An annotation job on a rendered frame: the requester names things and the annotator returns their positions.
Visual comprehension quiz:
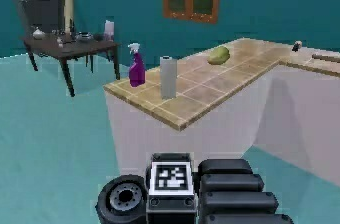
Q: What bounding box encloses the brown framed window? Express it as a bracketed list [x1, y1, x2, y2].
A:
[162, 0, 220, 24]

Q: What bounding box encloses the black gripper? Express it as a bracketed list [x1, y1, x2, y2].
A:
[95, 174, 149, 224]

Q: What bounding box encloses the grey paper towel roll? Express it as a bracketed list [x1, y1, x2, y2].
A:
[159, 55, 178, 100]

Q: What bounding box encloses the white round vase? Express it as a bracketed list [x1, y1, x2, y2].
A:
[32, 27, 46, 41]

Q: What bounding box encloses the dark wooden dining table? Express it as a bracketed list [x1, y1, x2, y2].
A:
[21, 32, 122, 98]

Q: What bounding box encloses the small black white shaker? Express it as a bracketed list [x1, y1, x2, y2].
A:
[291, 40, 303, 53]

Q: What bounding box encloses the purple spray bottle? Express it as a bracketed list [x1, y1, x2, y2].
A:
[127, 42, 147, 88]

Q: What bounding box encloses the tiled kitchen counter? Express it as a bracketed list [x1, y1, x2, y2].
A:
[103, 37, 340, 198]

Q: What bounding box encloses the dark round bowl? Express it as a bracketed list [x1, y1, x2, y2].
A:
[75, 31, 95, 43]

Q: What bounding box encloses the green round vegetable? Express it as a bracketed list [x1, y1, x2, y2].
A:
[206, 45, 231, 66]

